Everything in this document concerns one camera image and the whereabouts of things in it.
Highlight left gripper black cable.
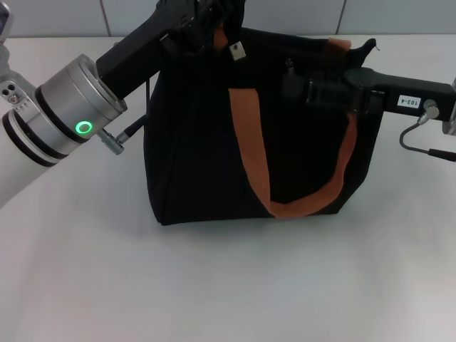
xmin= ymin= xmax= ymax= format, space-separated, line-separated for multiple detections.
xmin=99 ymin=80 xmax=152 ymax=156

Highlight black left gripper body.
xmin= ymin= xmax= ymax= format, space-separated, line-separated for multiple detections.
xmin=96 ymin=0 xmax=200 ymax=100

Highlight black food bag orange handles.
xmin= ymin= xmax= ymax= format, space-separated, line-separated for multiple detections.
xmin=142 ymin=26 xmax=384 ymax=227

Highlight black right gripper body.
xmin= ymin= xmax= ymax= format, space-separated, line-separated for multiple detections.
xmin=344 ymin=68 xmax=453 ymax=120

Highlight silver square metal bag tag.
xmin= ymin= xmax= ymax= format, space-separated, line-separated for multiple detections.
xmin=229 ymin=41 xmax=247 ymax=61

